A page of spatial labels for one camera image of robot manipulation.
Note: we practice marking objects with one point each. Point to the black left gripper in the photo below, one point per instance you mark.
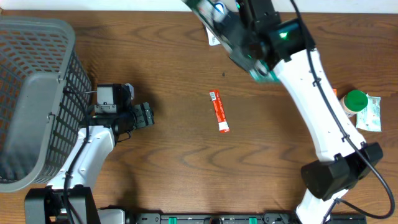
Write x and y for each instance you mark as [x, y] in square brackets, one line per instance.
[143, 118]

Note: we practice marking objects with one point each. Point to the green white package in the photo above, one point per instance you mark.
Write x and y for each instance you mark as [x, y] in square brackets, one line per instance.
[233, 36]

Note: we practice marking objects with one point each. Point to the red stick sachet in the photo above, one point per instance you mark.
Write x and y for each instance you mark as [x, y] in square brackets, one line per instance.
[219, 111]

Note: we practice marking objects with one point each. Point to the green lid jar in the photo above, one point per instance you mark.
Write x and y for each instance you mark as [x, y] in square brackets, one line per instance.
[354, 102]

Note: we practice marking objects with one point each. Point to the mint green snack packet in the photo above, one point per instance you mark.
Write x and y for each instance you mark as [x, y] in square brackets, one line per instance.
[369, 119]

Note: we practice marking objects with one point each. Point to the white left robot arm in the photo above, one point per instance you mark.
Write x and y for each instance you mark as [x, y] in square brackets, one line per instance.
[68, 197]

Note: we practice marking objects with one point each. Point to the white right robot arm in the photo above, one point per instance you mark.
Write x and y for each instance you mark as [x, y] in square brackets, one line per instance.
[343, 155]

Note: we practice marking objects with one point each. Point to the white barcode scanner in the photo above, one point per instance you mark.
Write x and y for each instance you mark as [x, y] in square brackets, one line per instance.
[212, 39]

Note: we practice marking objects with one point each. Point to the grey plastic basket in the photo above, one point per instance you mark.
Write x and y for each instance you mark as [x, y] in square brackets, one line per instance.
[44, 92]

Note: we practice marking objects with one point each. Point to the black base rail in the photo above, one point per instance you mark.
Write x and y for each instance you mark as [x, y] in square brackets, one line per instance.
[266, 218]

